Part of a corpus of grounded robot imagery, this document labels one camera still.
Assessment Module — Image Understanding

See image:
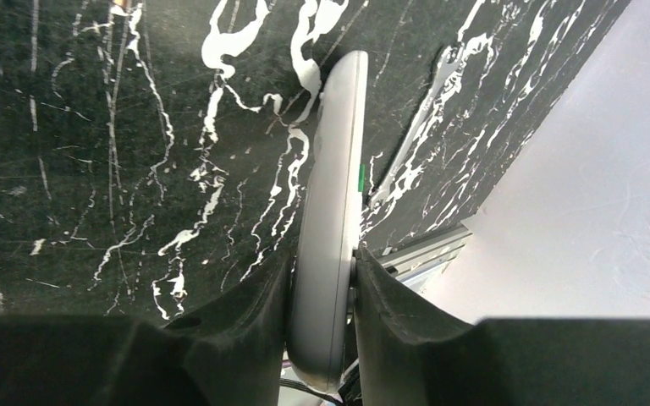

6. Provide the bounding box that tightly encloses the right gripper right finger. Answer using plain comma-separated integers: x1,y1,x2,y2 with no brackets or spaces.
355,249,650,405

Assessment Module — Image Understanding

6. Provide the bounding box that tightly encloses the aluminium frame rail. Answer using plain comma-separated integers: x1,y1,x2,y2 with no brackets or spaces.
378,224,472,294

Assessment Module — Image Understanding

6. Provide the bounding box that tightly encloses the small silver wrench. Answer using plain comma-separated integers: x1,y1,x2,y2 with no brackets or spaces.
367,41,464,209

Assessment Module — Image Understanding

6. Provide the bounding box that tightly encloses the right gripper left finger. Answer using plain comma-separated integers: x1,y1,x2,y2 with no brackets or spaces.
0,252,292,405

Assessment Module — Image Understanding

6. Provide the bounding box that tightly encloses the white remote control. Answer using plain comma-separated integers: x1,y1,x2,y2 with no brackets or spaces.
285,51,369,393

